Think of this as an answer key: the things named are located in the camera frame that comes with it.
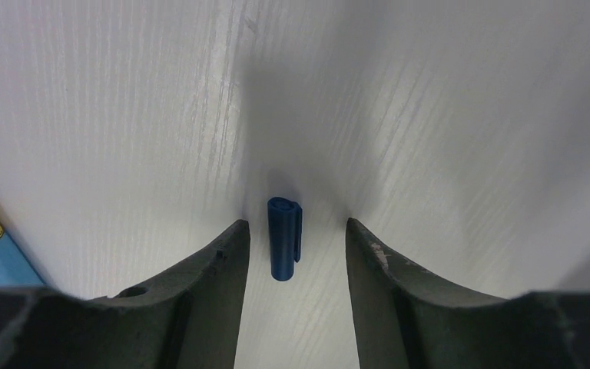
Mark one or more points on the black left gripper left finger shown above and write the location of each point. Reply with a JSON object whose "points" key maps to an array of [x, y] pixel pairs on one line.
{"points": [[188, 316]]}

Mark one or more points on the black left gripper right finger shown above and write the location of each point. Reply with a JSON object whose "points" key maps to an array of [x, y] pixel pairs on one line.
{"points": [[405, 316]]}

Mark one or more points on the blue marker cap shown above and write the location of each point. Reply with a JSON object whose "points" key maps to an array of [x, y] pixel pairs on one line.
{"points": [[285, 219]]}

